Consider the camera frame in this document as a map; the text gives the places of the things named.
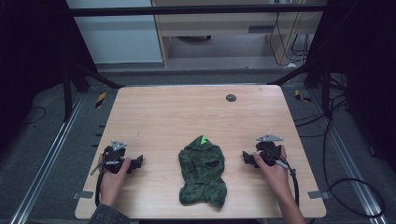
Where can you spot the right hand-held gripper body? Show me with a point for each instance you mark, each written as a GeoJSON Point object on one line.
{"type": "Point", "coordinates": [268, 151]}

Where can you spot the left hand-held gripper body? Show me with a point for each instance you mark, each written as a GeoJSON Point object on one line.
{"type": "Point", "coordinates": [114, 154]}

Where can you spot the person's left hand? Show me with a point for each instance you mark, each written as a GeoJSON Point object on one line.
{"type": "Point", "coordinates": [112, 185]}

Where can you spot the person's right hand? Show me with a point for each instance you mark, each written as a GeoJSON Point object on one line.
{"type": "Point", "coordinates": [275, 179]}

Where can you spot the green fleece pet garment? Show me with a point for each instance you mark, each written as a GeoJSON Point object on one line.
{"type": "Point", "coordinates": [201, 175]}

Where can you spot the black yellow striped tape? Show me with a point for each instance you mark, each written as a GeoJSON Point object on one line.
{"type": "Point", "coordinates": [100, 100]}
{"type": "Point", "coordinates": [300, 96]}

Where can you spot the grey round table grommet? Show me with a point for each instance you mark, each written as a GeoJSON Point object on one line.
{"type": "Point", "coordinates": [231, 98]}

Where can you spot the black metal stand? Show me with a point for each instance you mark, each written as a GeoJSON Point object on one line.
{"type": "Point", "coordinates": [67, 93]}
{"type": "Point", "coordinates": [325, 90]}

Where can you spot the white cabinet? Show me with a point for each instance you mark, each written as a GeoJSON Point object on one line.
{"type": "Point", "coordinates": [118, 37]}

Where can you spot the black curtain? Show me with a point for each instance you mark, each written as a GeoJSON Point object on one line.
{"type": "Point", "coordinates": [34, 62]}
{"type": "Point", "coordinates": [364, 62]}

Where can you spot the light wooden desk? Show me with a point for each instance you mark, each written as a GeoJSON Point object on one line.
{"type": "Point", "coordinates": [236, 26]}

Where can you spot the grey table bracket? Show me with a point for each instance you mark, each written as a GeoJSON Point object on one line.
{"type": "Point", "coordinates": [82, 195]}
{"type": "Point", "coordinates": [318, 195]}

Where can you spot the aluminium floor rail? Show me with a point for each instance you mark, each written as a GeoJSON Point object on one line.
{"type": "Point", "coordinates": [351, 161]}
{"type": "Point", "coordinates": [46, 161]}

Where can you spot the black horizontal frame bar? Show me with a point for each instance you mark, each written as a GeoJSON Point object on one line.
{"type": "Point", "coordinates": [193, 10]}

